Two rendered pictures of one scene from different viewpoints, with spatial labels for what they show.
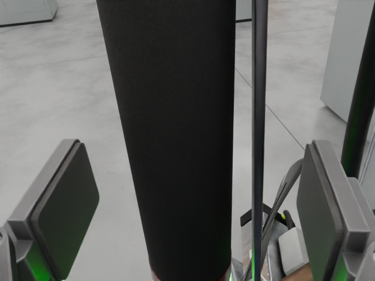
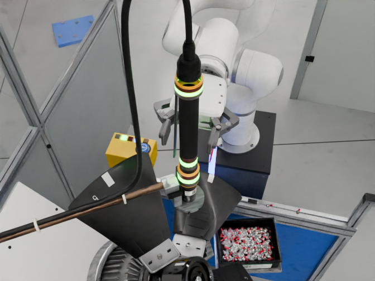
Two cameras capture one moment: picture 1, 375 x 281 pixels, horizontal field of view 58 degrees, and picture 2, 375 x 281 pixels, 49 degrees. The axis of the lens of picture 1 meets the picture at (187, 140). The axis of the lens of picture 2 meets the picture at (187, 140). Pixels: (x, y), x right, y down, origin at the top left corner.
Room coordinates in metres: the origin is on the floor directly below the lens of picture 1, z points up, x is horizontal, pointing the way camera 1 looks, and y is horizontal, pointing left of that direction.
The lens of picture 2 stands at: (0.53, 0.05, 2.24)
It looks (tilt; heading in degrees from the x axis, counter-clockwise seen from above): 53 degrees down; 186
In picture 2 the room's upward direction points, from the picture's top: straight up
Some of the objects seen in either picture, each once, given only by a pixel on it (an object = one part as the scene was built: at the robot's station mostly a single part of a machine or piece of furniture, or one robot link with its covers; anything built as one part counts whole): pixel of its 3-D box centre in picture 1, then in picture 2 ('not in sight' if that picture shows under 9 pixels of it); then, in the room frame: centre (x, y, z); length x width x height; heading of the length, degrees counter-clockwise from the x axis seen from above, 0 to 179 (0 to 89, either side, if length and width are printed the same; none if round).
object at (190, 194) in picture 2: not in sight; (188, 143); (0.09, 0.00, 1.65); 0.04 x 0.04 x 0.46
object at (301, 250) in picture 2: not in sight; (227, 242); (-0.26, 0.15, 0.45); 0.82 x 0.01 x 0.66; 82
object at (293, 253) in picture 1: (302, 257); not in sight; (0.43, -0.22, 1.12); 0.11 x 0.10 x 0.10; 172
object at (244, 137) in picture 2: not in sight; (237, 120); (-0.50, 0.13, 1.04); 0.19 x 0.19 x 0.18
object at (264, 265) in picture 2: not in sight; (246, 243); (-0.09, 0.19, 0.84); 0.22 x 0.17 x 0.07; 99
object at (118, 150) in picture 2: not in sight; (132, 154); (-0.31, -0.24, 1.02); 0.16 x 0.10 x 0.11; 82
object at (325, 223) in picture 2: not in sight; (234, 204); (-0.26, 0.15, 0.82); 0.90 x 0.04 x 0.08; 82
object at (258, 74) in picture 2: not in sight; (252, 82); (-0.49, 0.16, 1.25); 0.19 x 0.12 x 0.24; 74
